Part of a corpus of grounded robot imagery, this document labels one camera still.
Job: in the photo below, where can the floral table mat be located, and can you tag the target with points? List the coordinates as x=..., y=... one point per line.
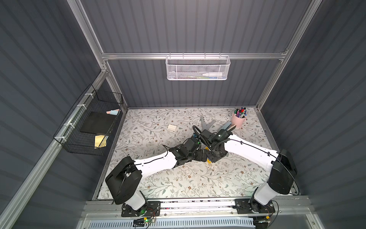
x=144, y=134

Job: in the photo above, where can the white wire mesh basket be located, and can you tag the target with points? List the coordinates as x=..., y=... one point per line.
x=191, y=67

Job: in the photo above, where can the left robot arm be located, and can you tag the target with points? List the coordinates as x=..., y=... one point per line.
x=124, y=179

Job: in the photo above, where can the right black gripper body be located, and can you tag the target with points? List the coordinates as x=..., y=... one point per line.
x=211, y=156

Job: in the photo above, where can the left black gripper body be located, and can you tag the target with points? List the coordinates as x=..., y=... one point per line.
x=198, y=139

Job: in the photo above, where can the black wire basket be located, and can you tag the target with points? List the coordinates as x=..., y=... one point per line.
x=95, y=100

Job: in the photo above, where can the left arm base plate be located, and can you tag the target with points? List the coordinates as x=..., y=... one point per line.
x=149, y=209

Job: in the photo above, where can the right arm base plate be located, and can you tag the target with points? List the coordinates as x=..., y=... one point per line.
x=249, y=205

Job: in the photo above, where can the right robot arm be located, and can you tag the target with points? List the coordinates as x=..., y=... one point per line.
x=246, y=165

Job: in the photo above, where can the white lego brick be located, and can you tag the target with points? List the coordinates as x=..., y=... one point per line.
x=172, y=128

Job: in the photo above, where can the yellow sticky notes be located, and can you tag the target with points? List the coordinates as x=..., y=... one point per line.
x=100, y=141

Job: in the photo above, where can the pastel sticky note pad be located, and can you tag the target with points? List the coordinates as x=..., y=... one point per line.
x=113, y=112

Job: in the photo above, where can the pink pen cup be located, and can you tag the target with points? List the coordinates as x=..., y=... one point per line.
x=239, y=117

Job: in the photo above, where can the white marker bottle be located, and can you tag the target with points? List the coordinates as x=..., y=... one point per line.
x=213, y=74

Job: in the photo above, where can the black notebook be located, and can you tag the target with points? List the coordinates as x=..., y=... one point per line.
x=97, y=123

